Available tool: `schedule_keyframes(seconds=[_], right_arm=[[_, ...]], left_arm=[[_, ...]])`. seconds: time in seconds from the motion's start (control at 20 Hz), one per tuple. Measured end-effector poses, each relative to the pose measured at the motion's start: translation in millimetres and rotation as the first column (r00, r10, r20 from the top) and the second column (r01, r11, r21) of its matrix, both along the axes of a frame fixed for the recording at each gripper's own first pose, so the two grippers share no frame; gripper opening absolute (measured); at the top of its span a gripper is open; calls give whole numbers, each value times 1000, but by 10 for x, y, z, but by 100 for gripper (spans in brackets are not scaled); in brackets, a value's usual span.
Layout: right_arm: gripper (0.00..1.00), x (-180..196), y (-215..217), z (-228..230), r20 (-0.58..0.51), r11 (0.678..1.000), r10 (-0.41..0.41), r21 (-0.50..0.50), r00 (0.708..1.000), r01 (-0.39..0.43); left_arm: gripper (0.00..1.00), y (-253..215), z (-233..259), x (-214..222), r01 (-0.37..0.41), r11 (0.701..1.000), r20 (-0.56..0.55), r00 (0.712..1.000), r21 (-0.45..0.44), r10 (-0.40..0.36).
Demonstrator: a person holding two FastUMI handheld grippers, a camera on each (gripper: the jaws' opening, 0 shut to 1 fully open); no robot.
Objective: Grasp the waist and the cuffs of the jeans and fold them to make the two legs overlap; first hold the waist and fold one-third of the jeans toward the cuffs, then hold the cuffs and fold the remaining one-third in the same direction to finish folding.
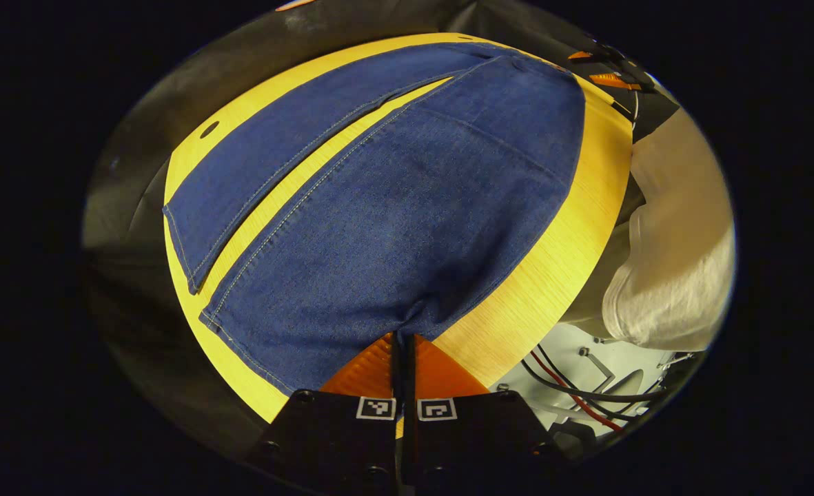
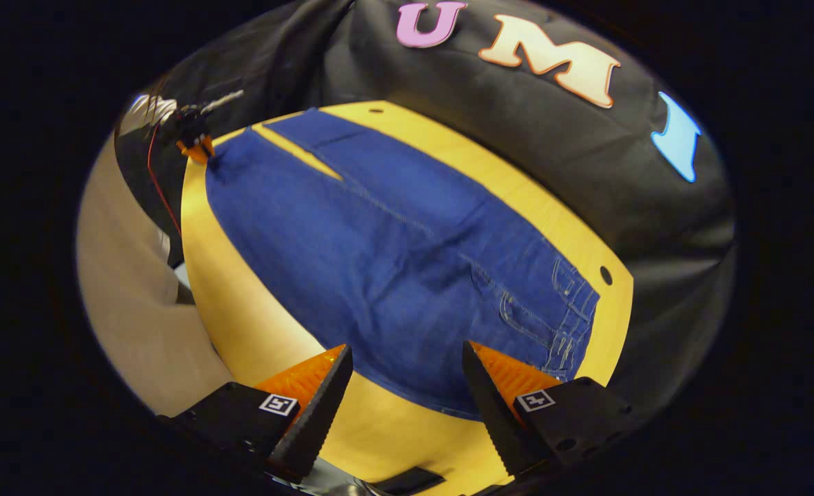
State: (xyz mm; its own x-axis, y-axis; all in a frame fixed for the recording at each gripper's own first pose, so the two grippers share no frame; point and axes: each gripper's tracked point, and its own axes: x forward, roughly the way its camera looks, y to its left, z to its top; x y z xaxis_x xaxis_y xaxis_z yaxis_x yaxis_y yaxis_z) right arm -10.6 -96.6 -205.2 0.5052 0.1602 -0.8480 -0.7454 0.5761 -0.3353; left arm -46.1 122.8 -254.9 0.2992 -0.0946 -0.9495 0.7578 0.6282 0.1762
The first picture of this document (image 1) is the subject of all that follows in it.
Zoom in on white metal table frame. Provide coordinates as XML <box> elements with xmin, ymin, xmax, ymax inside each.
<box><xmin>493</xmin><ymin>322</ymin><xmax>680</xmax><ymax>442</ymax></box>

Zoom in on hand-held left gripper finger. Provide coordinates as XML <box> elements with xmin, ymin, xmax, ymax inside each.
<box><xmin>405</xmin><ymin>332</ymin><xmax>566</xmax><ymax>493</ymax></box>
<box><xmin>245</xmin><ymin>331</ymin><xmax>405</xmax><ymax>495</ymax></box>

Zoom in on blue denim jeans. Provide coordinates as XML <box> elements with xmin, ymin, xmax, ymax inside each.
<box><xmin>162</xmin><ymin>41</ymin><xmax>587</xmax><ymax>397</ymax></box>

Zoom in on black backdrop cloth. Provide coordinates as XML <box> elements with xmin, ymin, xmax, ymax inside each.
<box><xmin>81</xmin><ymin>0</ymin><xmax>655</xmax><ymax>462</ymax></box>

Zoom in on black cable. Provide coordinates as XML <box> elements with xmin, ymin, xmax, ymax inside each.
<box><xmin>520</xmin><ymin>344</ymin><xmax>671</xmax><ymax>422</ymax></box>

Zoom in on red cable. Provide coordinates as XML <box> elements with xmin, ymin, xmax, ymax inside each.
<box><xmin>531</xmin><ymin>350</ymin><xmax>626</xmax><ymax>433</ymax></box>

